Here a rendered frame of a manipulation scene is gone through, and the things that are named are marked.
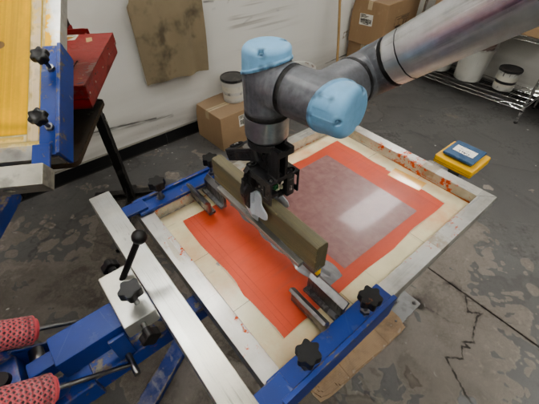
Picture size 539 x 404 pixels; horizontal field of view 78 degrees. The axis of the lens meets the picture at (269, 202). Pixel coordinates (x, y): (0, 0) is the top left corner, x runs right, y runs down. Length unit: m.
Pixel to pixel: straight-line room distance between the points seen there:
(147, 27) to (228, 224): 1.91
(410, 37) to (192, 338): 0.57
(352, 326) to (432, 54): 0.47
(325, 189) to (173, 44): 1.96
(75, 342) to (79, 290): 1.45
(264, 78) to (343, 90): 0.12
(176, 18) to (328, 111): 2.29
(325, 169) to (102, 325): 0.73
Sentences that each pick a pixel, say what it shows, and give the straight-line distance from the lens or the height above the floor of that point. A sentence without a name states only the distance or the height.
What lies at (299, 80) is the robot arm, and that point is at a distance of 0.47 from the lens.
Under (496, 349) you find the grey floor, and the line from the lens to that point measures 2.05.
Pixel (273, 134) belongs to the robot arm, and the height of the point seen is 1.32.
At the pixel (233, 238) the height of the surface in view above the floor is 0.96.
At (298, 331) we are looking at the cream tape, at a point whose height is 0.96.
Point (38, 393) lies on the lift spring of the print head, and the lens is 0.65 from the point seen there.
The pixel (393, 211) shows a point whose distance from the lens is 0.98.
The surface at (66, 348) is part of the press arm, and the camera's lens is 0.70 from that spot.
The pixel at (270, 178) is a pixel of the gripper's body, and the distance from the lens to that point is 0.59.
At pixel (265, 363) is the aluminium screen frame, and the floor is 0.99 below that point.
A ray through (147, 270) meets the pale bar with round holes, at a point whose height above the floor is 1.04.
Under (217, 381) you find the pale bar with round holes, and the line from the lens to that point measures 0.60.
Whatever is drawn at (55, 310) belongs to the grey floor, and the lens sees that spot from 2.13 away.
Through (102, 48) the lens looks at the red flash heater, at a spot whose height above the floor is 1.10.
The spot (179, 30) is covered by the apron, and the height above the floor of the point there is 0.86.
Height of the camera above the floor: 1.61
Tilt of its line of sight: 44 degrees down
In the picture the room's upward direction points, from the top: straight up
